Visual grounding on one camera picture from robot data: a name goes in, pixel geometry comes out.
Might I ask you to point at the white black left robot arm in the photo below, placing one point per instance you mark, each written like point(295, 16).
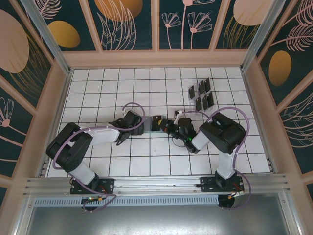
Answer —
point(102, 134)

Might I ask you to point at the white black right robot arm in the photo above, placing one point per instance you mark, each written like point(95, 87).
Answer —
point(227, 134)

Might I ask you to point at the clear acrylic card stand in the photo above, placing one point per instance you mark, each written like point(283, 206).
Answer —
point(193, 110)

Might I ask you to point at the grey steel sheet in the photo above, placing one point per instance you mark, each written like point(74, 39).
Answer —
point(156, 220)

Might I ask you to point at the aluminium mounting rail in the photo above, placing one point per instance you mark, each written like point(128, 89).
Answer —
point(156, 182)

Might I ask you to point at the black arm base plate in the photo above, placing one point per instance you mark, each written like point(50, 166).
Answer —
point(207, 184)
point(107, 186)

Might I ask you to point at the floral dark wall panel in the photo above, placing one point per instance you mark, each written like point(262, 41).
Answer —
point(146, 29)
point(234, 36)
point(300, 137)
point(12, 137)
point(293, 61)
point(14, 36)
point(73, 19)
point(176, 36)

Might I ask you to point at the aluminium frame post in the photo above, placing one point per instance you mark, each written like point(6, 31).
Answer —
point(49, 36)
point(256, 36)

